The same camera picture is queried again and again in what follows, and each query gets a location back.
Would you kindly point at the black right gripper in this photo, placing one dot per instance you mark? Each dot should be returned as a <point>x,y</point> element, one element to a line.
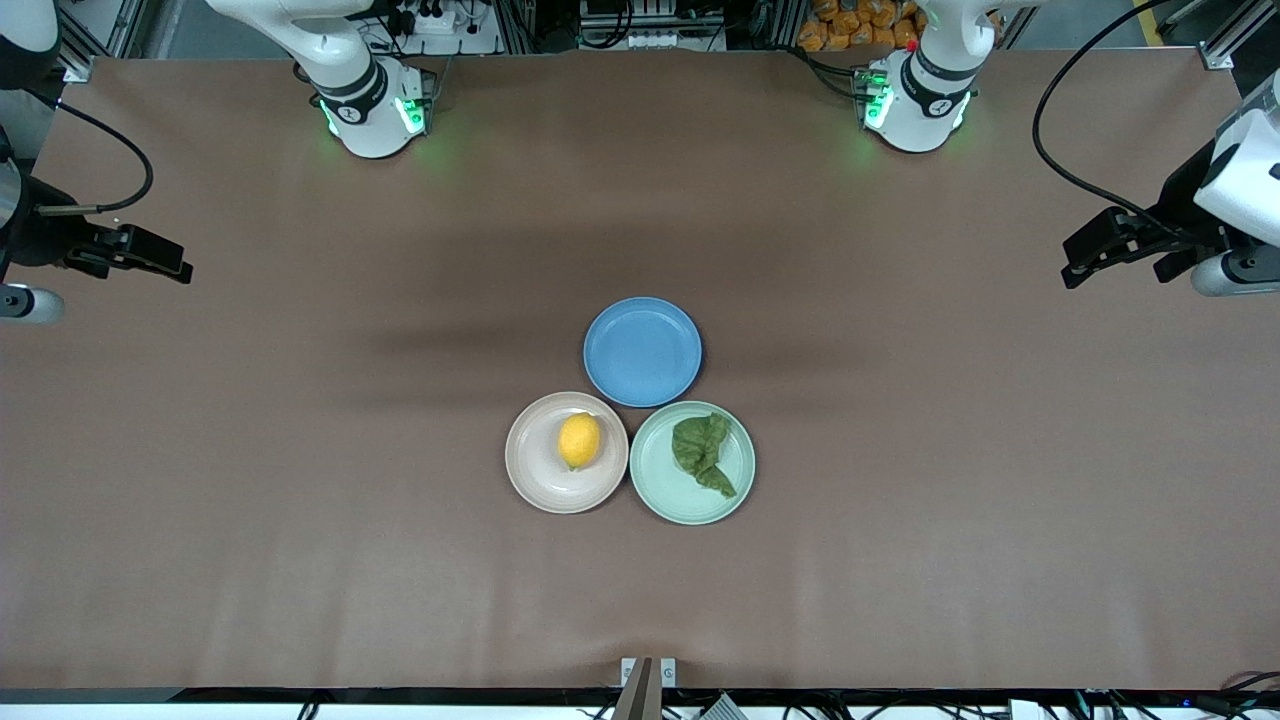
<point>42,243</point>

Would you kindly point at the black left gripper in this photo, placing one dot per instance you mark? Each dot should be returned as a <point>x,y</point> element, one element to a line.
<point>1183,212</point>

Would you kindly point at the green lettuce leaf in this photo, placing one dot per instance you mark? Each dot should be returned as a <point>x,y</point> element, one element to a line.
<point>700,445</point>

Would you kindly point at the yellow lemon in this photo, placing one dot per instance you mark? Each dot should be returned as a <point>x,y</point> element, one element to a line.
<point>580,440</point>

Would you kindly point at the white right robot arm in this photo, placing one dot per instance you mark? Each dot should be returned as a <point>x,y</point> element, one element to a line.
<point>365,110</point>

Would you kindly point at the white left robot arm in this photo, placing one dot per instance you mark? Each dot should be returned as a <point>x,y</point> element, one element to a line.
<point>925,100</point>

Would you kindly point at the brown table cover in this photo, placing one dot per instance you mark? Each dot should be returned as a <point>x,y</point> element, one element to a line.
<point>300,560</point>

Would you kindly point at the bag of orange items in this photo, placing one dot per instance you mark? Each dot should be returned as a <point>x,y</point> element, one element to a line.
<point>850,25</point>

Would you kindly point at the white power strip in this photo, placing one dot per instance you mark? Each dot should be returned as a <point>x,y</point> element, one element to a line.
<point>440,20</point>

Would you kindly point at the beige round plate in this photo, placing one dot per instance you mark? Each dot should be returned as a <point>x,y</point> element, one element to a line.
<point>545,480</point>

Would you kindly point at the blue round plate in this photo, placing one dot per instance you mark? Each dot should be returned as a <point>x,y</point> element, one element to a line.
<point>642,352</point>

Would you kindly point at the pale green round plate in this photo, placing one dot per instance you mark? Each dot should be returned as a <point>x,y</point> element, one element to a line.
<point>660,490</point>

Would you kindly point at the white electrical device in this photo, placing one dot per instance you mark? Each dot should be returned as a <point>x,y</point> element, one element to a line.
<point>650,30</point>

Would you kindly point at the aluminium frame profile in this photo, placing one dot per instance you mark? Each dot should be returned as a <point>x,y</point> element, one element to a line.
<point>110,30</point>
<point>1235,30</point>

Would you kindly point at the camera mount post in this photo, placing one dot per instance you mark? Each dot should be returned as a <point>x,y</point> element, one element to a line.
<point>645,695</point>

